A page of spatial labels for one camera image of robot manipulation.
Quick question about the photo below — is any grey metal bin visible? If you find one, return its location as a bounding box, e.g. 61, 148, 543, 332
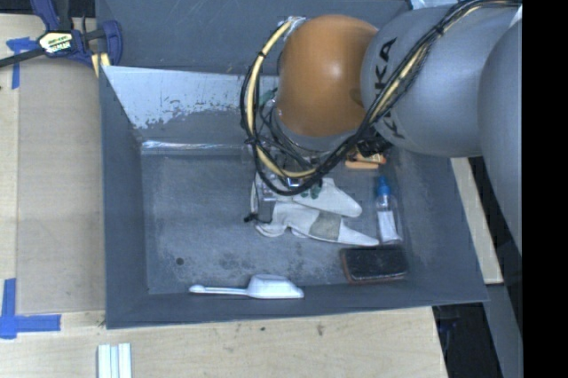
93, 0, 492, 330

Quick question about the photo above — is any white work glove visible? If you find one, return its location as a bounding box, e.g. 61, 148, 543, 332
249, 174, 382, 248

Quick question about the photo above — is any white plastic scoop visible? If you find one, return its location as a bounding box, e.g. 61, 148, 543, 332
188, 273, 306, 301

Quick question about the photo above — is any orange elongated object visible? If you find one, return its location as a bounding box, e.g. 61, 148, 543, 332
344, 154, 388, 172

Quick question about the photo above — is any clear bottle with blue cap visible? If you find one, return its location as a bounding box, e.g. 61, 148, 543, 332
374, 175, 406, 245

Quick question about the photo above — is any dark flat block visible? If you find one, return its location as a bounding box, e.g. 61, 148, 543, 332
339, 246, 410, 285

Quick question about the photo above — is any pale wood board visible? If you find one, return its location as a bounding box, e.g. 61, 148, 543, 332
15, 14, 108, 316

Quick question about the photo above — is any black cylinder on white bracket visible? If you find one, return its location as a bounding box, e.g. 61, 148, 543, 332
357, 138, 392, 158

